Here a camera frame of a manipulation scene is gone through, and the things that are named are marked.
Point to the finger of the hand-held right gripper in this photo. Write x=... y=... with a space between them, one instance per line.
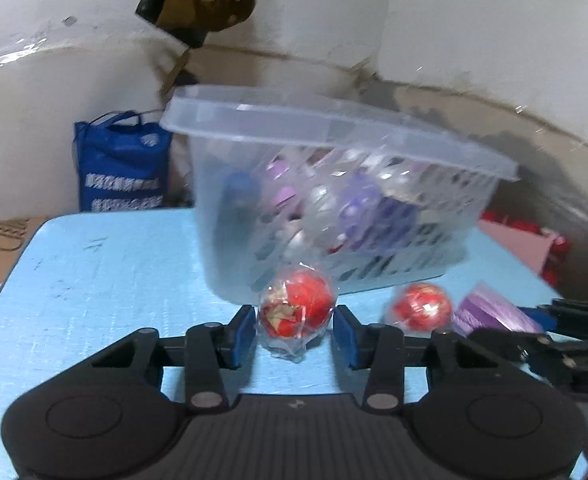
x=513 y=347
x=573 y=317

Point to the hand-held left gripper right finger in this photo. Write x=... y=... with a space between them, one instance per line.
x=346 y=335

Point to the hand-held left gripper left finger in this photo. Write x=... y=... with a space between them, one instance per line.
x=244 y=335

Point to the red ball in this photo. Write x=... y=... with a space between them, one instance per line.
x=421 y=307
x=299 y=305

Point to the white slotted plastic basket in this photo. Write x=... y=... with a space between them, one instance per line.
x=214 y=220

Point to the red plaid cloth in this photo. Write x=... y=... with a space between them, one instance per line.
x=556 y=255

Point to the pink red box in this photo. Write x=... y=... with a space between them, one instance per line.
x=513 y=245

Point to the dark purple wrapped packet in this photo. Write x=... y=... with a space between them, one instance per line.
x=373 y=215

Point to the silver wrapped ball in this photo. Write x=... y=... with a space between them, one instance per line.
x=321 y=207

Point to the dark blue bottle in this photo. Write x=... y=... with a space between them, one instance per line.
x=241 y=205

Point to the blue shopping bag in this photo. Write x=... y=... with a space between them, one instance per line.
x=119 y=170

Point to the cardboard box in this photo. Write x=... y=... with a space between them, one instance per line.
x=4 y=240

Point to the olive brown hanging bag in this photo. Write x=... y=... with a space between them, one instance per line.
x=184 y=5

